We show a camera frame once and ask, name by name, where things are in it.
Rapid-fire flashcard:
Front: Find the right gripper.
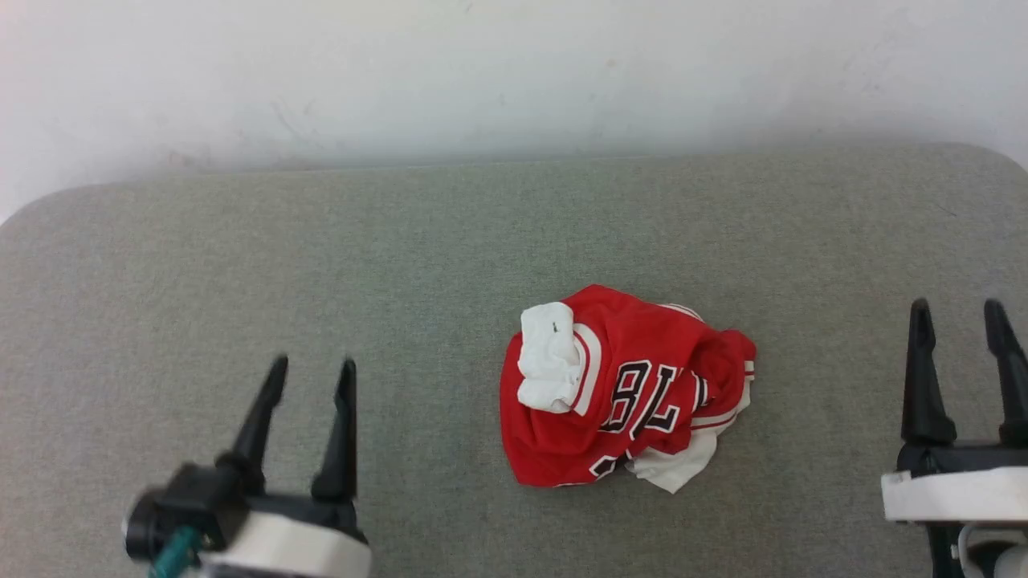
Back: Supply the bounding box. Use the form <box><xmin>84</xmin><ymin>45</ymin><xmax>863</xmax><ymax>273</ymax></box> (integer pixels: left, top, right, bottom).
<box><xmin>881</xmin><ymin>298</ymin><xmax>1028</xmax><ymax>525</ymax></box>

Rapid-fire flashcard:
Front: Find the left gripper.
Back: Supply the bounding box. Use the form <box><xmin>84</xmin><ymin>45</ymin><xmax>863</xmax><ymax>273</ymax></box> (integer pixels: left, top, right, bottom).
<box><xmin>123</xmin><ymin>355</ymin><xmax>373</xmax><ymax>578</ymax></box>

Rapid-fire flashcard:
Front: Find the red and white jersey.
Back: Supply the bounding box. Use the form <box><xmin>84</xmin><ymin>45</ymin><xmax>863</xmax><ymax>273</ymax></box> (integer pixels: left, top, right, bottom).
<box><xmin>500</xmin><ymin>284</ymin><xmax>757</xmax><ymax>495</ymax></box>

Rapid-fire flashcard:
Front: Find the grey fabric sofa cushion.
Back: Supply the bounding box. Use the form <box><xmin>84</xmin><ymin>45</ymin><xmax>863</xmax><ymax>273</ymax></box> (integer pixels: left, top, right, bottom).
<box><xmin>0</xmin><ymin>143</ymin><xmax>1028</xmax><ymax>578</ymax></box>

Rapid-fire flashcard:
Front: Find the green cable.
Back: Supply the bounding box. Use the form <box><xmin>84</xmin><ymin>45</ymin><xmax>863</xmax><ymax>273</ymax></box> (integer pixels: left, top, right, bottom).
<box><xmin>151</xmin><ymin>525</ymin><xmax>203</xmax><ymax>578</ymax></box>

